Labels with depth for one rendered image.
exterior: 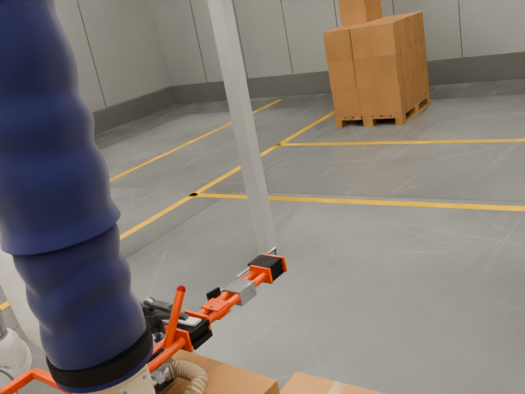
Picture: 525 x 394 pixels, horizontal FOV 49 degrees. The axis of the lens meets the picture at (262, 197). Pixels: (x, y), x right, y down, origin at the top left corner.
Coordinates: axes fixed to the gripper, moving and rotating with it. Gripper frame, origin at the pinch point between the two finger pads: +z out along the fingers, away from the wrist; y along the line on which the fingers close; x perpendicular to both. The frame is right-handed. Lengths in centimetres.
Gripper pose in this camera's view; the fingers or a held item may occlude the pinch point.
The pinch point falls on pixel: (190, 327)
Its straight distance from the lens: 155.8
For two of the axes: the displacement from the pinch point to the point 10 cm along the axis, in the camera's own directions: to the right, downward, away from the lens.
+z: 8.2, 0.4, -5.7
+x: -5.4, 3.7, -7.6
